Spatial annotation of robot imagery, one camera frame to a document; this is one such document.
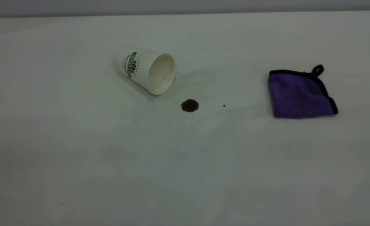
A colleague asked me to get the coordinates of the white paper coffee cup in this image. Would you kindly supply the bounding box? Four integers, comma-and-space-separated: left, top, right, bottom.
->
113, 47, 176, 95

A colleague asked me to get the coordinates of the purple microfiber cloth black trim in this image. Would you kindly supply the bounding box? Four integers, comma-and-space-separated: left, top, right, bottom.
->
268, 64, 339, 119

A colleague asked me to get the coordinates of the dark coffee spill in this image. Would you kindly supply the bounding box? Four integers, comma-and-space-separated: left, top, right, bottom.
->
181, 99, 200, 113

